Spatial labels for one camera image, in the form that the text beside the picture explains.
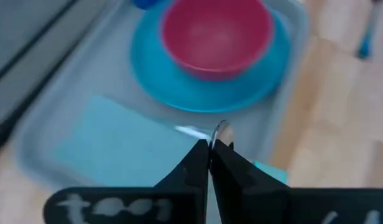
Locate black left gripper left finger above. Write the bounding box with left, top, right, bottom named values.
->
left=43, top=139, right=210, bottom=224

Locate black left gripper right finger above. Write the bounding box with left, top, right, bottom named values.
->
left=210, top=139, right=383, bottom=224

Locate knife with teal handle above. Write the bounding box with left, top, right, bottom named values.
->
left=174, top=124, right=213, bottom=141

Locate teal napkin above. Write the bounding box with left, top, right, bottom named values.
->
left=53, top=95, right=211, bottom=189

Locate blue plate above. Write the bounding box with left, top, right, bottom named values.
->
left=130, top=0, right=292, bottom=113

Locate pink bowl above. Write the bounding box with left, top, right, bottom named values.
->
left=160, top=0, right=275, bottom=82

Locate blue mug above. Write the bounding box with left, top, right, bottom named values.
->
left=131, top=0, right=163, bottom=10

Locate grey plastic tray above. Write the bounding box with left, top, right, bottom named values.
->
left=14, top=0, right=310, bottom=190

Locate fork with teal handle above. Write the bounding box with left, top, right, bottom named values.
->
left=355, top=0, right=383, bottom=60

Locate black metal table frame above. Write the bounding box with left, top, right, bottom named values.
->
left=0, top=0, right=86, bottom=155

